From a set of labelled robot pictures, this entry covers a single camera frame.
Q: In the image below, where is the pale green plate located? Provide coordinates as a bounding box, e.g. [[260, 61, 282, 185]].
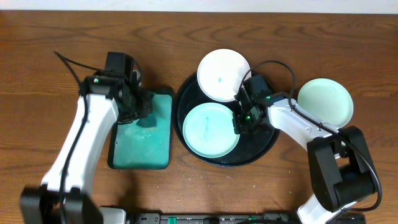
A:
[[297, 78, 354, 128], [182, 103, 240, 159]]

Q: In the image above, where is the green and yellow sponge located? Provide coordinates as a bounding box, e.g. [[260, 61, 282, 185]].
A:
[[136, 114, 157, 128]]

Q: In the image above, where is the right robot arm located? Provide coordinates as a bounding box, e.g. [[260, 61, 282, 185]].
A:
[[233, 86, 381, 223]]

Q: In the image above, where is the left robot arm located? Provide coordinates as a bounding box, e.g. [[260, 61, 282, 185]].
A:
[[20, 75, 154, 223]]

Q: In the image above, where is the round black tray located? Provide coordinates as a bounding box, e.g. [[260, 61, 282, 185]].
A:
[[172, 73, 280, 167]]

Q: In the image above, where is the rectangular tray with green water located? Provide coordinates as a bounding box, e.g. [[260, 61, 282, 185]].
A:
[[108, 88, 174, 170]]

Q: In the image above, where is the white plate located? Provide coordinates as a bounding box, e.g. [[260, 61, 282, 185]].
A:
[[197, 49, 250, 102]]

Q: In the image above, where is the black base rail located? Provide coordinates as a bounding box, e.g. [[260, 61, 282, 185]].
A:
[[99, 205, 368, 224]]

